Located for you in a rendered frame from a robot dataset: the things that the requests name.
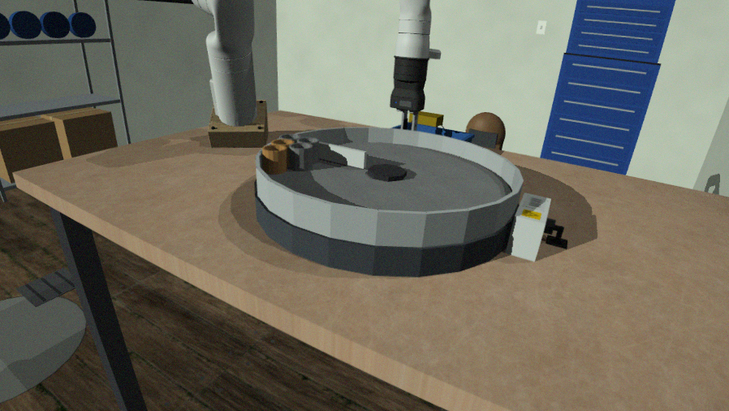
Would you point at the grey hollow cylinder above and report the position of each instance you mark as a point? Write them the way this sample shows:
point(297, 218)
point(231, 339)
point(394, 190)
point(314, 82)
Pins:
point(293, 137)
point(314, 144)
point(301, 159)

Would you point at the bronze bushing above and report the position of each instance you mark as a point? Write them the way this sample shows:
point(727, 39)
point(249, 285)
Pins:
point(274, 159)
point(286, 143)

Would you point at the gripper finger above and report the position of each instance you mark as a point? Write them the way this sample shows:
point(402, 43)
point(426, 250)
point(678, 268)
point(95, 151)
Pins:
point(404, 121)
point(414, 120)

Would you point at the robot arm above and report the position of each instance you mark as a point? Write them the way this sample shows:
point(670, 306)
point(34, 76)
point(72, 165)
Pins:
point(230, 53)

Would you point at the blue plastic crate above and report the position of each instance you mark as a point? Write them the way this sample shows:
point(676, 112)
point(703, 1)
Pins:
point(444, 132)

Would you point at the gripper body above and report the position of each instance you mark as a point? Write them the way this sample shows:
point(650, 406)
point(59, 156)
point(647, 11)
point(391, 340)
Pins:
point(412, 53)

